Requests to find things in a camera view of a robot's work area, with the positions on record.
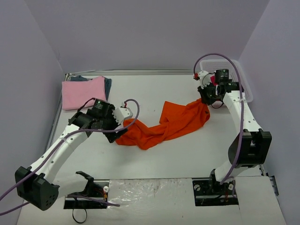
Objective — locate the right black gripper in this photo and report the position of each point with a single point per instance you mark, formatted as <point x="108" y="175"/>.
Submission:
<point x="205" y="95"/>

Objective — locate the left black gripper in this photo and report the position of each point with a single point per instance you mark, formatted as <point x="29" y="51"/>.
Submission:
<point x="115" y="132"/>

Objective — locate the orange t shirt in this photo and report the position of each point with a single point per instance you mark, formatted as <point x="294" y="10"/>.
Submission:
<point x="175" y="121"/>

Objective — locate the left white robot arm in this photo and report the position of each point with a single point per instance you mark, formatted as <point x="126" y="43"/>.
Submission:
<point x="37" y="183"/>

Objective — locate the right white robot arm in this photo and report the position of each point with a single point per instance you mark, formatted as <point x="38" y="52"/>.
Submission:
<point x="251" y="144"/>

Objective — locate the red t shirt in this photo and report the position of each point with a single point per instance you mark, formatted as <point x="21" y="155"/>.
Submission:
<point x="212" y="79"/>

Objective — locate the white plastic basket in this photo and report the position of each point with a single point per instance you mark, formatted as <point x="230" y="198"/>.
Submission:
<point x="214" y="64"/>

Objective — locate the dark blue folded t shirt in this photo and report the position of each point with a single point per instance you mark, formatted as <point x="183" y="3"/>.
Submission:
<point x="108" y="86"/>

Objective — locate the pink folded t shirt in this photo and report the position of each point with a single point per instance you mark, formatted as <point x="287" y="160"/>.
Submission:
<point x="67" y="102"/>

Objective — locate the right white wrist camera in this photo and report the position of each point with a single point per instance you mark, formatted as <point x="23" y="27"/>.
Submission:
<point x="204" y="77"/>

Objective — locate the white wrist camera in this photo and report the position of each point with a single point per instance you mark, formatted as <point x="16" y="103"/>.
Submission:
<point x="204" y="77"/>
<point x="121" y="114"/>

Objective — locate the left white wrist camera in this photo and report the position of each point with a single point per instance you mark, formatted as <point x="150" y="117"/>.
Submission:
<point x="121" y="114"/>

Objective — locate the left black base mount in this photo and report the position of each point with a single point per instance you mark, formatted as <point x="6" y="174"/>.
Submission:
<point x="85" y="202"/>

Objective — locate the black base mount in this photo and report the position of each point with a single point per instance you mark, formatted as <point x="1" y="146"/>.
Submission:
<point x="85" y="202"/>
<point x="207" y="193"/>

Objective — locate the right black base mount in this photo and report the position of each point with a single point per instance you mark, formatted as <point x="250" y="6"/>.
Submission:
<point x="207" y="193"/>

